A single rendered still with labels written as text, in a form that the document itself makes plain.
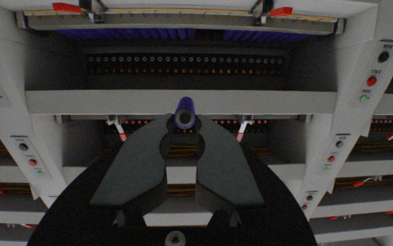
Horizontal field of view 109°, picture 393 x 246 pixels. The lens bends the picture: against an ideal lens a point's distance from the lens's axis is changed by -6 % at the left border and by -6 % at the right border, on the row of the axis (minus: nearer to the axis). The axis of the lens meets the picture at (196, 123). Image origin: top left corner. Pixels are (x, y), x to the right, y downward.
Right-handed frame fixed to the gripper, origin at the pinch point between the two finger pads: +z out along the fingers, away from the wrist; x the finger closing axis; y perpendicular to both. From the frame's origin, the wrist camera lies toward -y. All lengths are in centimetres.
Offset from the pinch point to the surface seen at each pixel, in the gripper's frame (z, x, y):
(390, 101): 15.9, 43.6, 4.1
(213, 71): 31.3, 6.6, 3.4
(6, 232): 17, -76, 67
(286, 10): 10.4, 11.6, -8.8
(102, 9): 19.4, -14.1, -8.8
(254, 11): 18.9, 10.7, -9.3
